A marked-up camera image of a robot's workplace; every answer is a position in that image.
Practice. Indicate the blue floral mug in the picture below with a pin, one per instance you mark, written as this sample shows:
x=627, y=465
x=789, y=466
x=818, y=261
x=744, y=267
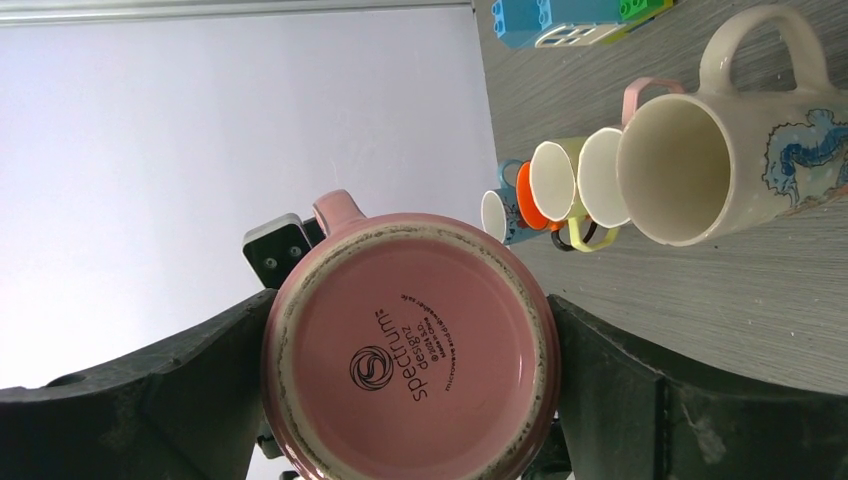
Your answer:
x=499, y=209

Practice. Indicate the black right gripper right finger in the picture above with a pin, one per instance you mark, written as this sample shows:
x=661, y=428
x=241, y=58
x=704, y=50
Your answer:
x=632, y=409

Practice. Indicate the pink faceted mug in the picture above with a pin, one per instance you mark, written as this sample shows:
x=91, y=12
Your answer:
x=596, y=177

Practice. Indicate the tall cream dragon mug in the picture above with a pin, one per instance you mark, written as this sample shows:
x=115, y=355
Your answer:
x=692, y=167

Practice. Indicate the pink patterned mug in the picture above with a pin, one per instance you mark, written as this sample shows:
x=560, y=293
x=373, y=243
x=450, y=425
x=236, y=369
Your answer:
x=408, y=346

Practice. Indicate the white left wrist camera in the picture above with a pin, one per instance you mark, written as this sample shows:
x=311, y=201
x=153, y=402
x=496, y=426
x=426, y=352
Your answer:
x=274, y=248

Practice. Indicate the toy brick house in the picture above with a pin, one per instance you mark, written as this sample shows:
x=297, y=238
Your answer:
x=524, y=24

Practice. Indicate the pale yellow faceted mug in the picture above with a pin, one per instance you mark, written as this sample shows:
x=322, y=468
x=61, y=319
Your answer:
x=553, y=183

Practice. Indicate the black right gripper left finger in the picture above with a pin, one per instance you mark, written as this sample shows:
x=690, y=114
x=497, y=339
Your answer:
x=185, y=407

